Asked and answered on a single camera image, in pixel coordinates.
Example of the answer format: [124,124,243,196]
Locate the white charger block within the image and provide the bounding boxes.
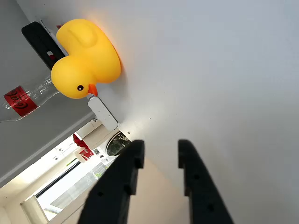
[87,95,119,131]

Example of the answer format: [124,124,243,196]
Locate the yellow rubber duck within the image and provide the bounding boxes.
[50,18,122,99]

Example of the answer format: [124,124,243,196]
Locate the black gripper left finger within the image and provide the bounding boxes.
[77,139,145,224]

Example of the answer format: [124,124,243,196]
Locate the black glasses case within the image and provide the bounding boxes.
[21,21,69,70]

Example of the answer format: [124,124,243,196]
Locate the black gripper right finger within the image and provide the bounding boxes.
[178,139,235,224]

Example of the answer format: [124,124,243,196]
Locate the red hanging item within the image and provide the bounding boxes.
[72,133,94,161]

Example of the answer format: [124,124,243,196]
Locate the white washing machine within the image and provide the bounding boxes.
[98,130,131,164]

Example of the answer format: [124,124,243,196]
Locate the white paper sheets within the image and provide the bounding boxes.
[38,19,62,42]

